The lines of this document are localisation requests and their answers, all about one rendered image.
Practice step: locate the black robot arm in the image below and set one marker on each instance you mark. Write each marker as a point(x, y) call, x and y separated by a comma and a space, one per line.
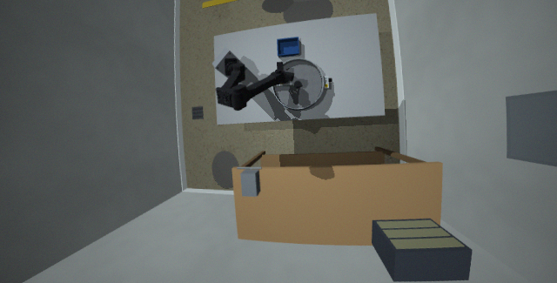
point(237, 95)

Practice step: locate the blue crate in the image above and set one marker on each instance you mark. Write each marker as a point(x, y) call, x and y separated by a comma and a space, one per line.
point(288, 46)

